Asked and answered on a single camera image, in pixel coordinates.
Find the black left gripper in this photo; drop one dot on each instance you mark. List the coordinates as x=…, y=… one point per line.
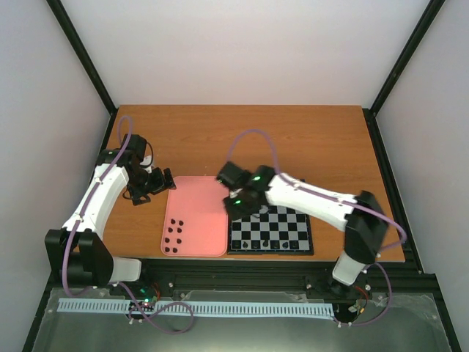
x=160, y=184

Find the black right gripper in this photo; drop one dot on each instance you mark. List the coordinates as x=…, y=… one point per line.
x=234, y=214

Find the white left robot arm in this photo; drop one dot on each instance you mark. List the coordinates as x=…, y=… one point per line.
x=76, y=252

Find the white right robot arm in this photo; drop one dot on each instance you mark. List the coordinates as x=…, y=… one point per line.
x=359, y=217

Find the black white chess board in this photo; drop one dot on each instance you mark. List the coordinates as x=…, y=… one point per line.
x=273, y=223

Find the pink plastic tray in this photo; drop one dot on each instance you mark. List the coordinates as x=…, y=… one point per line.
x=198, y=202

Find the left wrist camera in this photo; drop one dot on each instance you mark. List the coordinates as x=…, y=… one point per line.
x=138, y=145

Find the light blue cable duct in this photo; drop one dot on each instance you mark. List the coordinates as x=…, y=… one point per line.
x=200, y=309

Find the black aluminium frame rail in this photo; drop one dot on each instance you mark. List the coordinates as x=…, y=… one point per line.
x=174, y=277

